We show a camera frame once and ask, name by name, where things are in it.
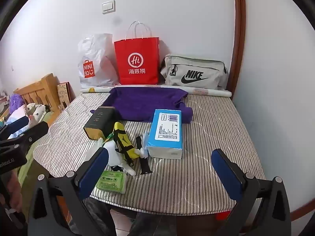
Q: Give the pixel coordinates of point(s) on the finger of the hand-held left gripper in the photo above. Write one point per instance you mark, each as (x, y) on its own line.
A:
(37, 130)
(17, 125)

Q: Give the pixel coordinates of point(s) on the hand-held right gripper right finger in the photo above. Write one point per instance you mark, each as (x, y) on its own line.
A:
(227, 174)

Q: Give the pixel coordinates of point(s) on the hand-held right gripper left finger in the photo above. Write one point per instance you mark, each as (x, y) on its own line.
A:
(94, 169)

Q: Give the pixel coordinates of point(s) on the green cassette print packet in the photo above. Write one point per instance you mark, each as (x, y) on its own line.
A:
(110, 180)

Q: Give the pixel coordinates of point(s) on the mint green cloth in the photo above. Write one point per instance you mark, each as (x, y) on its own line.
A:
(93, 148)

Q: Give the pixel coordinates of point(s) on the light grey sock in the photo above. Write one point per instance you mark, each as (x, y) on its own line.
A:
(115, 158)

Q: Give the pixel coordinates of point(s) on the green snack packet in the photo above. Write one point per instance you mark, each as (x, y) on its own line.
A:
(109, 136)

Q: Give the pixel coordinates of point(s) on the yellow black sock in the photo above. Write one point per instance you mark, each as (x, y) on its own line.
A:
(124, 140)

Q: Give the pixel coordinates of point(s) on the white sock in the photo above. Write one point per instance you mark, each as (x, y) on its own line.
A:
(144, 145)

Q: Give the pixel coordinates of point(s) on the person's left hand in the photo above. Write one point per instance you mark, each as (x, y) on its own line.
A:
(13, 186)

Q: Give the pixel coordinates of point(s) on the white spotted plush toy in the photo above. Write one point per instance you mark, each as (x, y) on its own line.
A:
(37, 111)

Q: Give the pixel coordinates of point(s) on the green blanket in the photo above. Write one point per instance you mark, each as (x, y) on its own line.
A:
(29, 162)

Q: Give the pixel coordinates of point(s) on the purple fluffy toy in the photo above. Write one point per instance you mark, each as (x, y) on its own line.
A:
(16, 102)

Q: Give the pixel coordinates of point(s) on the wooden bed headboard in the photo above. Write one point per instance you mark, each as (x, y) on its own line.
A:
(41, 88)

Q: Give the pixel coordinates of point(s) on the dark green tin box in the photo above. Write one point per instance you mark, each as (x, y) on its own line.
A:
(99, 123)

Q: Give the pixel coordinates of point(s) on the blue tissue box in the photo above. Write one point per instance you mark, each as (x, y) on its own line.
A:
(165, 132)

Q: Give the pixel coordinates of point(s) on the purple towel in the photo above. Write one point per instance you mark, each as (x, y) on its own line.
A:
(142, 103)

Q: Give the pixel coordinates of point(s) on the rolled white poster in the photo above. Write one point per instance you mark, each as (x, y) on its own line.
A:
(209, 92)

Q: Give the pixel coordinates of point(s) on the white plastic shopping bag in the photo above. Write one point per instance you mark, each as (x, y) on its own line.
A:
(98, 49)

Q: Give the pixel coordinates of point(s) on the grey waist bag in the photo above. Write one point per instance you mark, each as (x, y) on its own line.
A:
(196, 66)

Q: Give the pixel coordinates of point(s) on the red paper bag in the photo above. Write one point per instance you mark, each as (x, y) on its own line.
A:
(137, 46)

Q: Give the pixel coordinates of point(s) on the white wall light switch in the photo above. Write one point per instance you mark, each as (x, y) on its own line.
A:
(108, 7)

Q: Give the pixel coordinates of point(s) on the brown wooden door frame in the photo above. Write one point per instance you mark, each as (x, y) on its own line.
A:
(239, 29)

